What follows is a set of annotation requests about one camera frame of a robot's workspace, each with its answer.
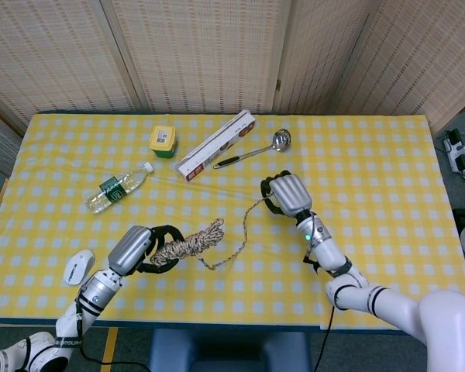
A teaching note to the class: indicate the blue chair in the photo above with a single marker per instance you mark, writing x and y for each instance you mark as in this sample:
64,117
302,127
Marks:
228,350

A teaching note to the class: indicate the yellow white checkered tablecloth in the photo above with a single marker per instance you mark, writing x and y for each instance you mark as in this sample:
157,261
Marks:
372,217

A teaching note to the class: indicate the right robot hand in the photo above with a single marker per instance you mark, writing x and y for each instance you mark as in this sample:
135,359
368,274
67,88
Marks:
290,193

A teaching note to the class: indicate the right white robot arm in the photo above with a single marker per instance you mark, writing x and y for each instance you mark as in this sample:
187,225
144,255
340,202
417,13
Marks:
327,252

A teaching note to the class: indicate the clear plastic water bottle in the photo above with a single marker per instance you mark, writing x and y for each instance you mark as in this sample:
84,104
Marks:
112,190

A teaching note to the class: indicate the white computer mouse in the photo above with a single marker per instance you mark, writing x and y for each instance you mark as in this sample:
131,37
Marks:
78,267

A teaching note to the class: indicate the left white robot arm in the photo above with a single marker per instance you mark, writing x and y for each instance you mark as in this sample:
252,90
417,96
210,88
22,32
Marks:
97,290

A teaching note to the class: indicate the white power strip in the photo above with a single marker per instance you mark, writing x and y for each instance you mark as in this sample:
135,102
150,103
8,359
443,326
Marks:
456,153

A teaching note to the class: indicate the green container with yellow lid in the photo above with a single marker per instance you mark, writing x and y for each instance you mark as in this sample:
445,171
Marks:
162,139

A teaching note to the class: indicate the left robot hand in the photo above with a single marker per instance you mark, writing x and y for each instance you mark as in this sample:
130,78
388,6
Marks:
129,250

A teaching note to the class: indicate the long white cardboard box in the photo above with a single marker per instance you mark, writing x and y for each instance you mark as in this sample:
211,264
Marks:
217,145

